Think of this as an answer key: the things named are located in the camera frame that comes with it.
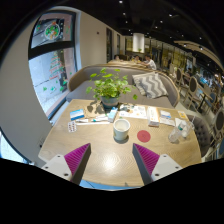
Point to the red round coaster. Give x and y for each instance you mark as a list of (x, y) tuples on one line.
[(143, 136)]

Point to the white ceramic cup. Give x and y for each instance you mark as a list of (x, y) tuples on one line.
[(121, 128)]

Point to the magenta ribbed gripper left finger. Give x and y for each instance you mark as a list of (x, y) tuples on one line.
[(71, 166)]

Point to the round back dining chair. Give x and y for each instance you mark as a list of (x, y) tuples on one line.
[(192, 90)]

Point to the window with stickers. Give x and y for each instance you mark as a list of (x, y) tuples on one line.
[(51, 58)]

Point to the pill blister pack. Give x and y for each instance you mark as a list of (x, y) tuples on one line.
[(72, 126)]

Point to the grey zigzag cushion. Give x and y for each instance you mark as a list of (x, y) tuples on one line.
[(150, 85)]

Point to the illustrated menu sheet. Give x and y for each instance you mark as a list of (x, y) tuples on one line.
[(132, 111)]

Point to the white pen tube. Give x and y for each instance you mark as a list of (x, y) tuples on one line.
[(92, 123)]

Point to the green potted plant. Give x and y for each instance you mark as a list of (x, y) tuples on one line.
[(109, 87)]

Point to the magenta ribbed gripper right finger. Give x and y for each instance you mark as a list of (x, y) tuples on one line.
[(152, 166)]

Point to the blue white leaflet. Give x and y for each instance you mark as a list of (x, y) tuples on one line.
[(165, 118)]

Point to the light blue small box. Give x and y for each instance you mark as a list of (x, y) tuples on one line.
[(112, 114)]

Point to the grey tufted chair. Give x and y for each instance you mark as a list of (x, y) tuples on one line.
[(199, 127)]

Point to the blue white card box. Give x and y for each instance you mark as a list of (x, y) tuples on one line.
[(77, 114)]

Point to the person in white shirt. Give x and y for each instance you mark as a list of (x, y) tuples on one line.
[(149, 63)]

